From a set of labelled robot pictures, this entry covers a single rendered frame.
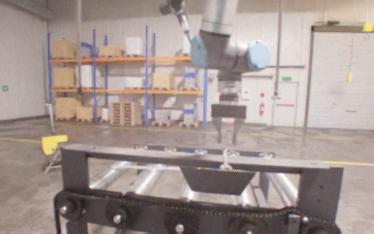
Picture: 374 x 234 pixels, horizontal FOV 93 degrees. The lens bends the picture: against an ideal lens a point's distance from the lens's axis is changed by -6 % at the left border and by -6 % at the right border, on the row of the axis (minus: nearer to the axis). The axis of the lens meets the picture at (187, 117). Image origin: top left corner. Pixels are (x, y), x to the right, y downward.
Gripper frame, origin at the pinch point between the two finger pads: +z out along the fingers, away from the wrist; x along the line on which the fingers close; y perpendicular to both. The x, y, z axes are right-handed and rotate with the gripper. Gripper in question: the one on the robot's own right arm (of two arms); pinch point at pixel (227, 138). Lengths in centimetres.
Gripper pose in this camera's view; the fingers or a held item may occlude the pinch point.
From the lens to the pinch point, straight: 75.8
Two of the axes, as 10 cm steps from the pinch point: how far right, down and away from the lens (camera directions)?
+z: -0.2, 9.9, 1.2
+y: -1.6, 1.1, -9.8
